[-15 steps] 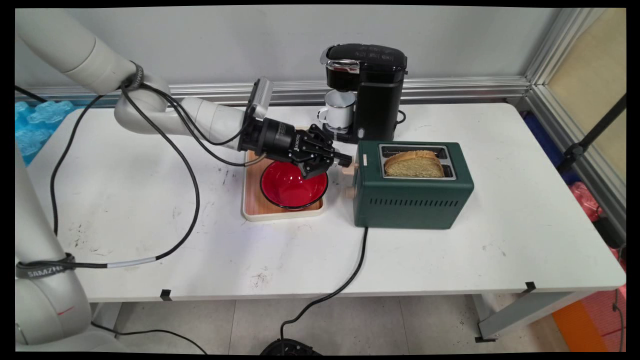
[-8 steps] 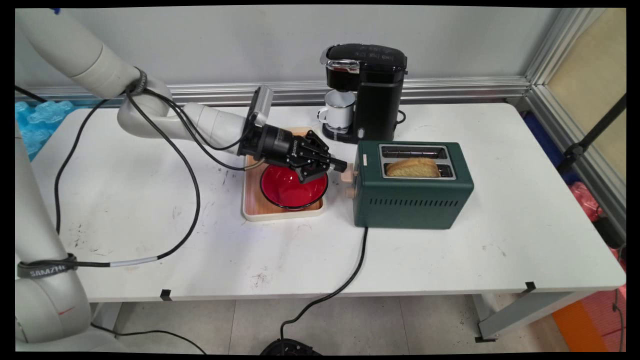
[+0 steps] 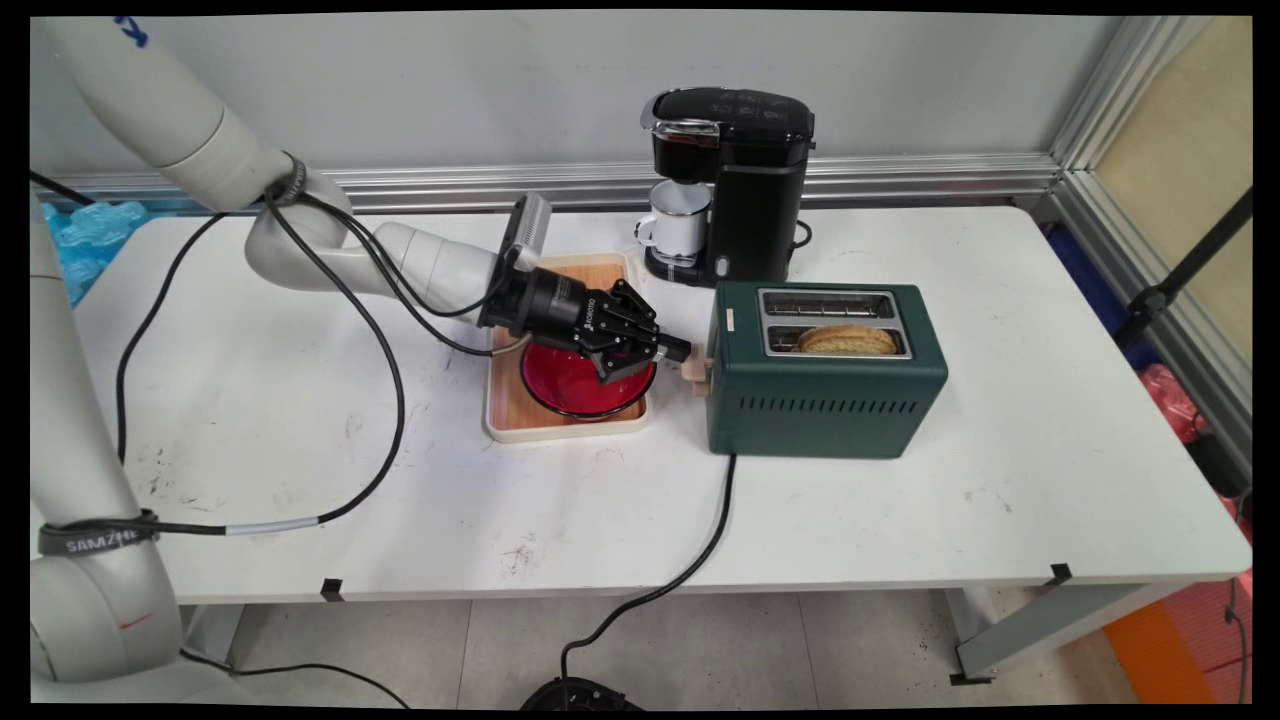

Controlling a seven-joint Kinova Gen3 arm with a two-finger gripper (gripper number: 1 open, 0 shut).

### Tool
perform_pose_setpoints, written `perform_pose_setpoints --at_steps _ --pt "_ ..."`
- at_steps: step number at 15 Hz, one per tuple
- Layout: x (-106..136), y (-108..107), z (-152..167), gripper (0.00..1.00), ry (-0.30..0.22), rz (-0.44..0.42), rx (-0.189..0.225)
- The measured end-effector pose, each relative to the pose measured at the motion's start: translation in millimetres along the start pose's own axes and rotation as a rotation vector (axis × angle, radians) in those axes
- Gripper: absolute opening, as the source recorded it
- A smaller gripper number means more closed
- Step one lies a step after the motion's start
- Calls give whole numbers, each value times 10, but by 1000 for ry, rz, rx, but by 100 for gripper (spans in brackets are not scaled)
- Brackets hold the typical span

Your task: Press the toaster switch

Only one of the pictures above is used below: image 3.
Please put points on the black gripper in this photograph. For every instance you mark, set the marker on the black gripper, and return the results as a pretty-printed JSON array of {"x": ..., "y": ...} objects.
[{"x": 545, "y": 305}]

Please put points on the cream toaster lever knob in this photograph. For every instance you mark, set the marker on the cream toaster lever knob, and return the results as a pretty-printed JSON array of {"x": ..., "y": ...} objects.
[{"x": 696, "y": 375}]

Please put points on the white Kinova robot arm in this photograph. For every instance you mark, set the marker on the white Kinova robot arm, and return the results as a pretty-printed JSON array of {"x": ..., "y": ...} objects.
[{"x": 180, "y": 120}]

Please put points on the red glass bowl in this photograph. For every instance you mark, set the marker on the red glass bowl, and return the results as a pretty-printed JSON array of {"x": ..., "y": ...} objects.
[{"x": 565, "y": 385}]

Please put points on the white enamel mug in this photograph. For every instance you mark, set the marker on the white enamel mug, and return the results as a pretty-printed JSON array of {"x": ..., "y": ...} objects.
[{"x": 680, "y": 225}]

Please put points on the cream rimmed wooden tray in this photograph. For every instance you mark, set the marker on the cream rimmed wooden tray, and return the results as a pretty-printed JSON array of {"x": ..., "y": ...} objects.
[{"x": 510, "y": 400}]

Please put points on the black coffee maker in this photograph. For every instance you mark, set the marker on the black coffee maker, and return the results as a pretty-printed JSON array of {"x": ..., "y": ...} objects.
[{"x": 750, "y": 180}]

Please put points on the dark green two-slot toaster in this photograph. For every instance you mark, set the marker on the dark green two-slot toaster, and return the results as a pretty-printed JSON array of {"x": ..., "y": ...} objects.
[{"x": 820, "y": 410}]

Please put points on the brown toast slice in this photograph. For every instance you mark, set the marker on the brown toast slice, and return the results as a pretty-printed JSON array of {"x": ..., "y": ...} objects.
[{"x": 845, "y": 340}]

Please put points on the black round floor object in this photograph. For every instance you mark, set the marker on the black round floor object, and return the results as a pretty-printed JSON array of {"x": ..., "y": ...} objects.
[{"x": 580, "y": 695}]

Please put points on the black tape piece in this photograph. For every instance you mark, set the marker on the black tape piece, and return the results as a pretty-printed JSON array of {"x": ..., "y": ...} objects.
[
  {"x": 1061, "y": 575},
  {"x": 331, "y": 589}
]

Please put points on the grey table leg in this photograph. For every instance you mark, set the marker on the grey table leg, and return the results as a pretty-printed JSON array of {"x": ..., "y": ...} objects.
[{"x": 1060, "y": 625}]

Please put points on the blue plastic bag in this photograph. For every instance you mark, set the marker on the blue plastic bag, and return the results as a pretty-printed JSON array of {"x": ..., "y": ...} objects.
[{"x": 95, "y": 240}]

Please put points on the black tripod leg with clamp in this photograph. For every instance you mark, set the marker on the black tripod leg with clamp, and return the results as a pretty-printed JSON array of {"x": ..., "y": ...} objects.
[{"x": 1185, "y": 270}]

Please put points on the orange floor mat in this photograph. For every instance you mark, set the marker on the orange floor mat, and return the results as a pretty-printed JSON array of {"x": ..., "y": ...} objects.
[{"x": 1160, "y": 655}]

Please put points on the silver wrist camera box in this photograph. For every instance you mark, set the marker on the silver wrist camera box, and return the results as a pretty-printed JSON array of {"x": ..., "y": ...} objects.
[{"x": 527, "y": 232}]

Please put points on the aluminium frame rail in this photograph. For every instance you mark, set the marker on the aluminium frame rail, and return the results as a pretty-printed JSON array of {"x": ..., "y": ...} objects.
[
  {"x": 1150, "y": 260},
  {"x": 600, "y": 180}
]

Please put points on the aluminium frame post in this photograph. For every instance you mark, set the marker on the aluminium frame post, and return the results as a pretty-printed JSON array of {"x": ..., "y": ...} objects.
[{"x": 1130, "y": 90}]

